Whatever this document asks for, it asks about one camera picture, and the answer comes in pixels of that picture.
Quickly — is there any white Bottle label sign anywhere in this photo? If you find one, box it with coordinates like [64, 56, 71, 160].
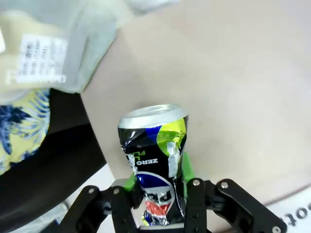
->
[264, 190, 311, 233]

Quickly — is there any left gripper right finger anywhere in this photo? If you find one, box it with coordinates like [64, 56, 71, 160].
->
[181, 152, 288, 233]

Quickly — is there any crushed black Pepsi can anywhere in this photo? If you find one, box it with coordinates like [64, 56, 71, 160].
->
[117, 104, 190, 227]

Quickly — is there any cream bag with label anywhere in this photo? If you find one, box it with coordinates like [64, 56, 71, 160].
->
[0, 13, 71, 100]

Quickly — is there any pale green cloth bag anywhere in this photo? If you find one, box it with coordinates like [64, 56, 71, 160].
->
[0, 0, 123, 95]

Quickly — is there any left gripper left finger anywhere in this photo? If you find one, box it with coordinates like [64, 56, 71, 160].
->
[43, 173, 141, 233]

